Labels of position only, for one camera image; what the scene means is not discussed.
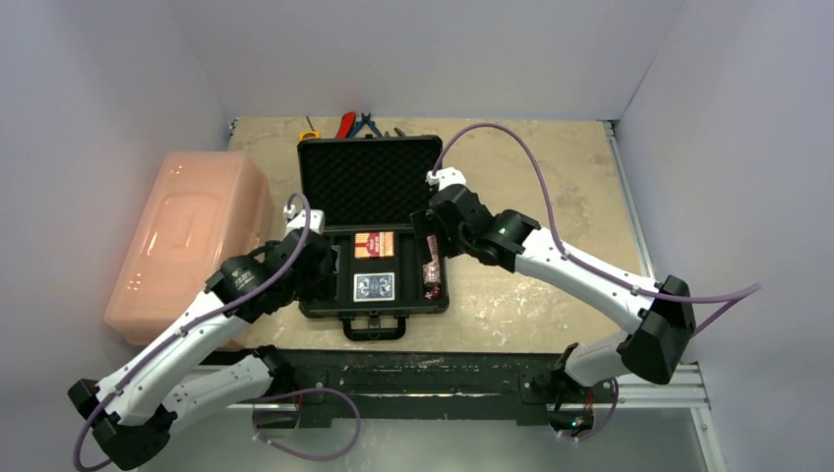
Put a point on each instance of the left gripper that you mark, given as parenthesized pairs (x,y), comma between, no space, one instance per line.
(322,286)

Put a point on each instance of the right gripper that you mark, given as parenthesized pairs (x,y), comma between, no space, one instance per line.
(426,228)

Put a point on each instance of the blue playing card deck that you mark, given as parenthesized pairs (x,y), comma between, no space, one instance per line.
(373,287)

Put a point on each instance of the red Texas Hold'em card deck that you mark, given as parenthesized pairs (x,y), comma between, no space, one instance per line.
(374,245)

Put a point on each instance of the black poker carrying case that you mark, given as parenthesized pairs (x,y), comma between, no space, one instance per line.
(372,184)

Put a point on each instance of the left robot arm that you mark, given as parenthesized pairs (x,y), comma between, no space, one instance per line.
(133,412)

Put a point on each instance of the orange plastic storage bin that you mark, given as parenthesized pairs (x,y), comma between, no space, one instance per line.
(204,208)

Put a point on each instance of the yellow tape measure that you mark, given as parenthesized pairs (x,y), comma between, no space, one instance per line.
(309,135)

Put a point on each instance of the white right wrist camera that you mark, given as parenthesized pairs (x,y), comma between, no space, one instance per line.
(444,178)

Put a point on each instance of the blue handled cutters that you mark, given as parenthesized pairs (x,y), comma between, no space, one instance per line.
(365,121)

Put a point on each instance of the red handled pliers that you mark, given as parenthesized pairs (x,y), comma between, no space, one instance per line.
(346,125)

